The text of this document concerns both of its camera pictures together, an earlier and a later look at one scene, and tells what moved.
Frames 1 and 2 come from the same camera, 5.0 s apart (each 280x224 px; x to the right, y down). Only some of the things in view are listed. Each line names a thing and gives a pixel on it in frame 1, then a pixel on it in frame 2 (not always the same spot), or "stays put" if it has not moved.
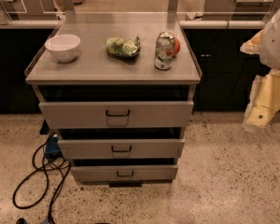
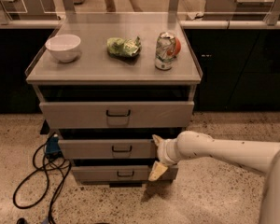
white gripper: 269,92 -> 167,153
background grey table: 239,3 stays put
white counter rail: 183,24 stays put
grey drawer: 119,148 stays put
